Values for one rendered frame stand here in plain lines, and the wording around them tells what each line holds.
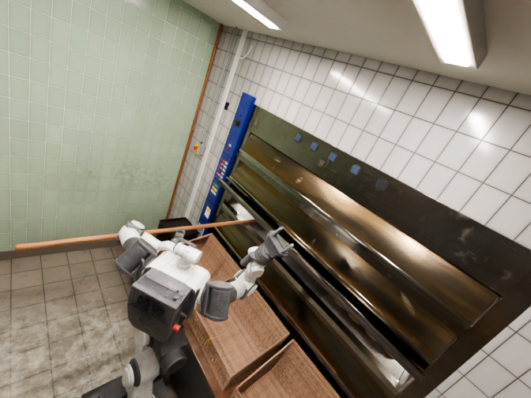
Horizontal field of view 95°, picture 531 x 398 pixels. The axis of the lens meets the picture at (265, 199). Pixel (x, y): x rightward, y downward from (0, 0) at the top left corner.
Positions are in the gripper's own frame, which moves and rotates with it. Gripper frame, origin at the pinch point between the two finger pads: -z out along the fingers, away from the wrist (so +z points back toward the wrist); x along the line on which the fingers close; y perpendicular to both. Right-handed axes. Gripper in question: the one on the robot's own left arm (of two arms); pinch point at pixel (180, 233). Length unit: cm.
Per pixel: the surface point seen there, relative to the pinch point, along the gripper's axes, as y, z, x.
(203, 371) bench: 39, 50, 61
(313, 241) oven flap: 82, 16, -32
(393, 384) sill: 127, 81, 2
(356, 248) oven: 97, 37, -46
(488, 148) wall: 109, 54, -118
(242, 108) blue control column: 17, -76, -84
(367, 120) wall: 78, 9, -111
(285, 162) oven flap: 56, -27, -65
